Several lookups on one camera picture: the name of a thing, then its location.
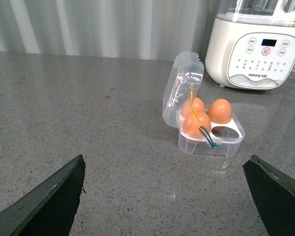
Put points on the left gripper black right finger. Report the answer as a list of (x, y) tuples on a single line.
[(273, 193)]

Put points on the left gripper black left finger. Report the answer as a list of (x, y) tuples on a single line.
[(50, 208)]

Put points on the clear plastic egg box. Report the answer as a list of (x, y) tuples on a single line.
[(188, 68)]

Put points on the brown egg back right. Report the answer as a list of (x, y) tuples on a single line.
[(220, 111)]

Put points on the brown egg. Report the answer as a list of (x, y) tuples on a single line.
[(197, 105), (220, 111), (190, 125)]

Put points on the brown egg front left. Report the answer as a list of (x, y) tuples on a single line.
[(190, 125)]

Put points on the brown egg back left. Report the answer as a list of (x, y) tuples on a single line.
[(197, 105)]

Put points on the yellow blue rubber band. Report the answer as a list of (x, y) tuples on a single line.
[(201, 128)]

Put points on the white Joyoung blender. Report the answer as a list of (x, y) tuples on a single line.
[(252, 44)]

